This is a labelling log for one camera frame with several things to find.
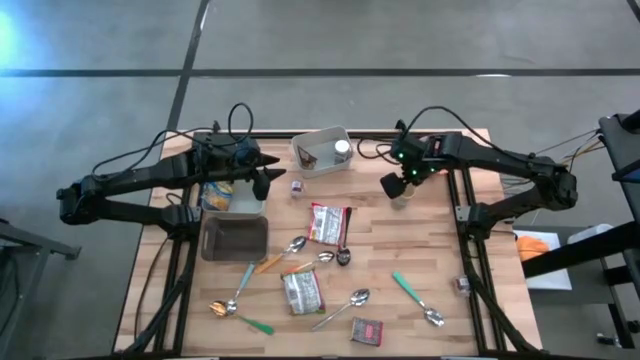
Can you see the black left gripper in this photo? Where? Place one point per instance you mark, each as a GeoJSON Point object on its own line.
{"type": "Point", "coordinates": [230, 165]}

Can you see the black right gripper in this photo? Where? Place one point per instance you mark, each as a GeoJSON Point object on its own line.
{"type": "Point", "coordinates": [420, 152]}

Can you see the spice jar with tan lid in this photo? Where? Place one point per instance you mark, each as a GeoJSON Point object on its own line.
{"type": "Point", "coordinates": [404, 200]}

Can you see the dark brown spice jar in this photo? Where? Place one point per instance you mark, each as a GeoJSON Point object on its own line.
{"type": "Point", "coordinates": [306, 160]}

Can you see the blue and yellow chips bag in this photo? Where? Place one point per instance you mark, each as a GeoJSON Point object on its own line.
{"type": "Point", "coordinates": [217, 196]}

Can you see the spice jar with white lid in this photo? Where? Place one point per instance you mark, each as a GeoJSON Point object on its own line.
{"type": "Point", "coordinates": [342, 148]}

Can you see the dark brown plastic tray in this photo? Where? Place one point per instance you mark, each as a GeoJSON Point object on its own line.
{"type": "Point", "coordinates": [235, 240]}

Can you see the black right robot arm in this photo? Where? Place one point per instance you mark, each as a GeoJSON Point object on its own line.
{"type": "Point", "coordinates": [500, 160]}

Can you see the white plastic storage bin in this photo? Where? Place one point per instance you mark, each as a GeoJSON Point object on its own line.
{"type": "Point", "coordinates": [247, 200]}
{"type": "Point", "coordinates": [322, 150]}

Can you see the small glass jar red label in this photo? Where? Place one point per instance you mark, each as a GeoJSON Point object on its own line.
{"type": "Point", "coordinates": [297, 187]}

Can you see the black table clamp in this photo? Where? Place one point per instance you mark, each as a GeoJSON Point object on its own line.
{"type": "Point", "coordinates": [216, 126]}
{"type": "Point", "coordinates": [400, 125]}

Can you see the small dark round cup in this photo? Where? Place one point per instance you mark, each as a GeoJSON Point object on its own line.
{"type": "Point", "coordinates": [343, 256]}

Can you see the plain all-metal spoon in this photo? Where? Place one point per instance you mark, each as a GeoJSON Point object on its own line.
{"type": "Point", "coordinates": [359, 297]}

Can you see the small glass jar orange label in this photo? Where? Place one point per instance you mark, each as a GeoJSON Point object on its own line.
{"type": "Point", "coordinates": [461, 285]}

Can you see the silver snack bag red edge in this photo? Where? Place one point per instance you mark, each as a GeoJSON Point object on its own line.
{"type": "Point", "coordinates": [302, 292]}

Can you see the red and gold tin box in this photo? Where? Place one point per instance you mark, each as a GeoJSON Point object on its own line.
{"type": "Point", "coordinates": [366, 331]}

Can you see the orange fabric item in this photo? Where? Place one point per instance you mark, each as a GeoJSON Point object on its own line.
{"type": "Point", "coordinates": [531, 248]}

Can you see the white paper sheet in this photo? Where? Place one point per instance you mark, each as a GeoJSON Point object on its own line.
{"type": "Point", "coordinates": [550, 280]}

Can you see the black overhead beam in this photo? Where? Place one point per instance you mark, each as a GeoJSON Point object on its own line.
{"type": "Point", "coordinates": [575, 252]}

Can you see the white plastic container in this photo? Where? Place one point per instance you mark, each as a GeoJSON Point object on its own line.
{"type": "Point", "coordinates": [590, 233]}

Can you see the black desk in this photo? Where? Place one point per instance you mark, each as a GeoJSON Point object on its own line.
{"type": "Point", "coordinates": [622, 150]}

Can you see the grey metal stand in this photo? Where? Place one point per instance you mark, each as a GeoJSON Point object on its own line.
{"type": "Point", "coordinates": [30, 240]}

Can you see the silver metal bracket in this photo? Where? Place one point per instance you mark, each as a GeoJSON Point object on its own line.
{"type": "Point", "coordinates": [462, 214]}

